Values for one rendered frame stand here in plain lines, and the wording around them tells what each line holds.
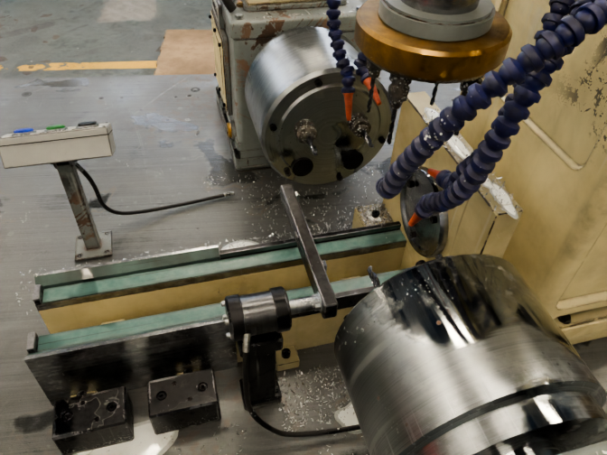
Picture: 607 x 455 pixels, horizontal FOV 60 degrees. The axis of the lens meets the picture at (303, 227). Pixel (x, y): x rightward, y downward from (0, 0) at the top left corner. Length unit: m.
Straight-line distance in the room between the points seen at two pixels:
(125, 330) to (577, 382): 0.59
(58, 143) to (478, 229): 0.67
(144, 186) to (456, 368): 0.89
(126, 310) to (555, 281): 0.67
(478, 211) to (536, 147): 0.14
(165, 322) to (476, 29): 0.58
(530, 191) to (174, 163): 0.81
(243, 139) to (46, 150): 0.44
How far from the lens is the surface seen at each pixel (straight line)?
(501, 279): 0.60
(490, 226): 0.71
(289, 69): 0.93
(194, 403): 0.82
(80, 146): 0.95
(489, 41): 0.64
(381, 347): 0.56
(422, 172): 0.83
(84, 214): 1.06
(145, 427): 0.88
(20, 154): 0.97
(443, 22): 0.61
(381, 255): 0.95
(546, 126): 0.81
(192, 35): 3.48
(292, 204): 0.82
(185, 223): 1.14
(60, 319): 0.94
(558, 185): 0.79
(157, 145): 1.37
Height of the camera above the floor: 1.58
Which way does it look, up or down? 44 degrees down
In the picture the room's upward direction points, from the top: 3 degrees clockwise
